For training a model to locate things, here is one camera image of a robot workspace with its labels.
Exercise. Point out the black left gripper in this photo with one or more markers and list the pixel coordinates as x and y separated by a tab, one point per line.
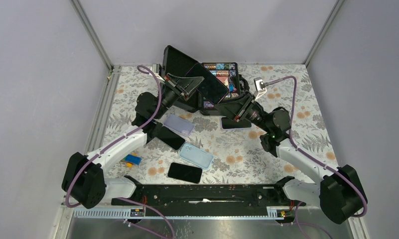
185	85

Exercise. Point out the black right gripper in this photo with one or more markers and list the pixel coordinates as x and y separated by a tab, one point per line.
233	109

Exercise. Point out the bare black phone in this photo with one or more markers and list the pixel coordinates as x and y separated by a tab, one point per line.
211	87
185	173

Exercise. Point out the bare dark blue phone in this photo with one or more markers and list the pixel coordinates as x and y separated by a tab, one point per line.
170	138

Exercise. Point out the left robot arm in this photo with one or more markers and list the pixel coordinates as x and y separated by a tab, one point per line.
84	181

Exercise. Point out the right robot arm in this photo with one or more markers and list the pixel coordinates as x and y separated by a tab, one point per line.
338	191

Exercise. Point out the black poker chip case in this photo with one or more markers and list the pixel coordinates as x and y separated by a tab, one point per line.
178	63

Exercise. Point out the phone in light blue case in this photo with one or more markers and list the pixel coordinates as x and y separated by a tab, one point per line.
196	156

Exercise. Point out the red playing card box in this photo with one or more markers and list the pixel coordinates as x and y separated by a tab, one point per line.
224	80

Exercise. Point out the floral table mat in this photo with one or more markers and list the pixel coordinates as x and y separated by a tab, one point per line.
238	154

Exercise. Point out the colourful toy brick stack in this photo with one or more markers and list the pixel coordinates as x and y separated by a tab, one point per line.
131	160

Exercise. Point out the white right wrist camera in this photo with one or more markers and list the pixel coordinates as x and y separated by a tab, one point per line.
260	87

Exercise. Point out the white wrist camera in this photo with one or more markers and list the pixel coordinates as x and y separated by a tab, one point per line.
156	69
260	87

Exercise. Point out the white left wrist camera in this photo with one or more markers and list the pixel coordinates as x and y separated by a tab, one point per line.
156	69

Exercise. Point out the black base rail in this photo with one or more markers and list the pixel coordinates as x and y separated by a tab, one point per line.
213	200

